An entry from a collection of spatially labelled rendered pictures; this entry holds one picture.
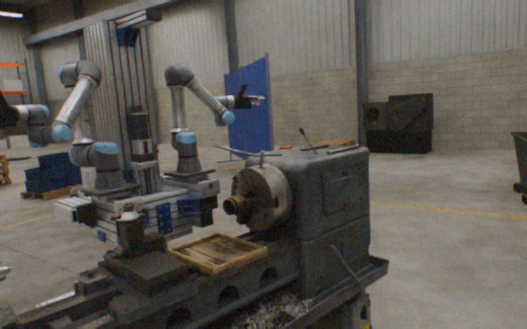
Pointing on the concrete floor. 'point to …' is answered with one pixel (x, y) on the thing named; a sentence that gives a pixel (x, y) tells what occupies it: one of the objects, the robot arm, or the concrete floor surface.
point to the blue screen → (245, 130)
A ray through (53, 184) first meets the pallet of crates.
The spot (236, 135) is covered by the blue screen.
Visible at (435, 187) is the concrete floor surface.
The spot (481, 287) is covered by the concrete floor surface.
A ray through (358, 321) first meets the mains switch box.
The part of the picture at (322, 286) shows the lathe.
